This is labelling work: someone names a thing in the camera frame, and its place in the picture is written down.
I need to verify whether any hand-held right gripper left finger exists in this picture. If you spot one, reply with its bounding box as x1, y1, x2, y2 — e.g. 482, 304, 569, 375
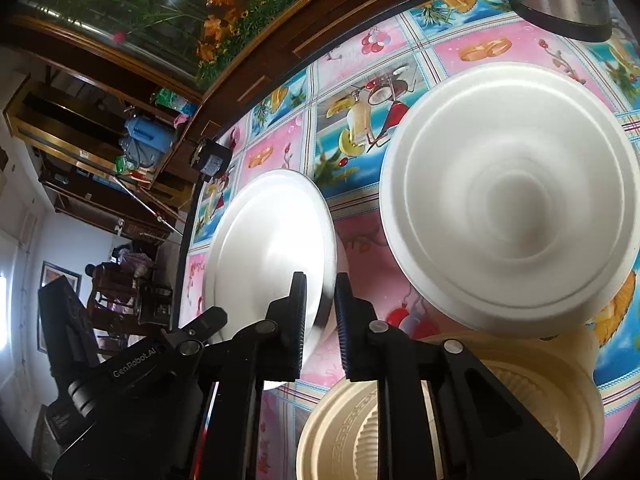
52, 271, 308, 480

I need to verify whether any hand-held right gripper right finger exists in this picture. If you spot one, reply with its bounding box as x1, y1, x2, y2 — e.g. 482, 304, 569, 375
333, 273, 581, 480

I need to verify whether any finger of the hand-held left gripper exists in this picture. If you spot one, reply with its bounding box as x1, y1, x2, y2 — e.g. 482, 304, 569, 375
162, 307, 228, 356

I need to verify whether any small white foam bowl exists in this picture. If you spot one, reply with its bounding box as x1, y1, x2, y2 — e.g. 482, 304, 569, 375
204, 169, 348, 392

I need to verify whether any small beige plastic bowl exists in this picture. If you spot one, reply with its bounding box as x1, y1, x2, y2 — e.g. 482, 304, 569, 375
296, 382, 383, 480

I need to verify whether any large white foam bowl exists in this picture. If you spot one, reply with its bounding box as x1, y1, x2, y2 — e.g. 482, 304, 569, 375
379, 62, 640, 338

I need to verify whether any black framed table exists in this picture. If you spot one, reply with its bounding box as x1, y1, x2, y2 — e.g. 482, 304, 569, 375
175, 0, 640, 480

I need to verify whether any dark wooden chair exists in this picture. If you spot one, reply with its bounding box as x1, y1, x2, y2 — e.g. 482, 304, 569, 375
87, 260, 176, 356

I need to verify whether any mop with metal pole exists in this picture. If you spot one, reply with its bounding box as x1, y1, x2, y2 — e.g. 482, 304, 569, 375
112, 172, 183, 236

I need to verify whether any blue thermos flask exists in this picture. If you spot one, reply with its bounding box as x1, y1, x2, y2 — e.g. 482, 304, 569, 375
125, 116, 173, 152

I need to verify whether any green and white bag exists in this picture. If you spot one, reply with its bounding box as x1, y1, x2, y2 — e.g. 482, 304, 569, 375
155, 87, 198, 116

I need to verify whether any tall gold framed cabinet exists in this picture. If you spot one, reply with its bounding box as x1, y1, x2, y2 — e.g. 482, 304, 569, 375
4, 72, 201, 201

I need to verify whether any floral glass partition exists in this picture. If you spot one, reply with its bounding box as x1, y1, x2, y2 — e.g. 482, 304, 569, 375
15, 0, 361, 91

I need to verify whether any stainless steel thermos kettle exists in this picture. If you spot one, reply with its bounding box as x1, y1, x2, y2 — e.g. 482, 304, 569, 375
502, 0, 616, 43

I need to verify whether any framed wall picture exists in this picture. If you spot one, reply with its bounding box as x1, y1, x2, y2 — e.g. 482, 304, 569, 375
39, 261, 82, 311

